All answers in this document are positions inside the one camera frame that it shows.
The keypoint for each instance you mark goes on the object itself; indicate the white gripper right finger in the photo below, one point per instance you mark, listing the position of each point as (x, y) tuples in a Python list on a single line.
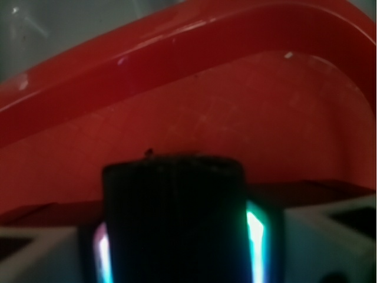
[(330, 242)]

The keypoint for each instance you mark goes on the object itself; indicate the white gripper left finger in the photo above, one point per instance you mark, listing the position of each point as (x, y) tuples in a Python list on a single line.
[(55, 254)]

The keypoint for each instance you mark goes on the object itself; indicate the black box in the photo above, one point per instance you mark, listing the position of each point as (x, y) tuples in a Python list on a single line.
[(179, 218)]

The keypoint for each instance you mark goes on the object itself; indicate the red plastic tray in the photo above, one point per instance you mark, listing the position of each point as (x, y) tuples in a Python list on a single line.
[(288, 88)]

